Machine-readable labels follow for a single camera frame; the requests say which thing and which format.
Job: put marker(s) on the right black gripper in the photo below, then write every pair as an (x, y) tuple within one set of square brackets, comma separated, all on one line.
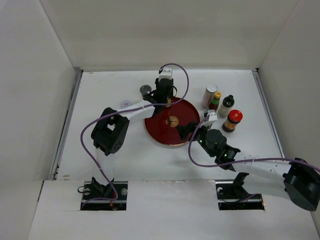
[(184, 130)]

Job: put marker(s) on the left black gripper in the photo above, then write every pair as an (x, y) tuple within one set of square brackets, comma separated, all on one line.
[(156, 82)]

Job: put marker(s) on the salt grinder black cap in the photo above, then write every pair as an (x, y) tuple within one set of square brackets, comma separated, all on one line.
[(146, 92)]

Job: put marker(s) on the small yellow label sauce bottle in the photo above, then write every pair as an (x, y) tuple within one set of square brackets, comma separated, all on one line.
[(169, 103)]

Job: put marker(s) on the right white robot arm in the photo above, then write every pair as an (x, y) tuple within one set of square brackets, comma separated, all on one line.
[(291, 179)]

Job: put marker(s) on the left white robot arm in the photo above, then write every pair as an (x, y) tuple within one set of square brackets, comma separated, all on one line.
[(111, 128)]

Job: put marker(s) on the red round tray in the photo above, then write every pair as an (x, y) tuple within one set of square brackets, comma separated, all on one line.
[(163, 127)]

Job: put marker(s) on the yellow cap chili sauce bottle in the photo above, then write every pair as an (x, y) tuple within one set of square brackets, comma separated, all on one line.
[(214, 103)]

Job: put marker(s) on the jar with white red lid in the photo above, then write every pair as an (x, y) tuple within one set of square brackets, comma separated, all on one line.
[(125, 104)]

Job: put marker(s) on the silver lid tall canister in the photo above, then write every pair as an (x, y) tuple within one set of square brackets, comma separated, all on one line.
[(209, 94)]

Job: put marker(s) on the white bottle black cap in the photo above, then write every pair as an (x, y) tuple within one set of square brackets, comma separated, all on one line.
[(226, 106)]

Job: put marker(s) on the red lid sauce jar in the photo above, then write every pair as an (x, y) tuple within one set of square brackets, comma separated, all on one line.
[(233, 119)]

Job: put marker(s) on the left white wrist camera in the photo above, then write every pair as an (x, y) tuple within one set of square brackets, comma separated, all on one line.
[(165, 73)]

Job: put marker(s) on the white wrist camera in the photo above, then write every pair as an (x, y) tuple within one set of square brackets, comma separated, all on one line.
[(210, 117), (165, 73)]

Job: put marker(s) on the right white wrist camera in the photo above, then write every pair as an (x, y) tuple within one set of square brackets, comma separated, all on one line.
[(210, 117)]

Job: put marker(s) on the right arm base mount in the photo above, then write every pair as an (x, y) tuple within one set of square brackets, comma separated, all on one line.
[(231, 196)]

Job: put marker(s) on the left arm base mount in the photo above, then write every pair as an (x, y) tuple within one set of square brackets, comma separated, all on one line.
[(99, 197)]

